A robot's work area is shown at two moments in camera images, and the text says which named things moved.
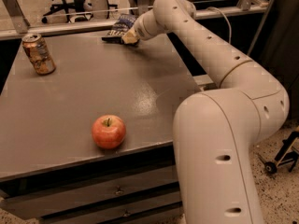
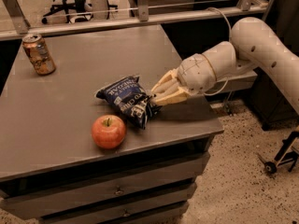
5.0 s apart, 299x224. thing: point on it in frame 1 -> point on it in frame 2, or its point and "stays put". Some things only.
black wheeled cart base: [288, 154] stays put
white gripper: [140, 29] -> [195, 73]
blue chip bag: [122, 25] -> [135, 101]
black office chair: [73, 2] stays put
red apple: [108, 131] stays put
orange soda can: [38, 53] stays put
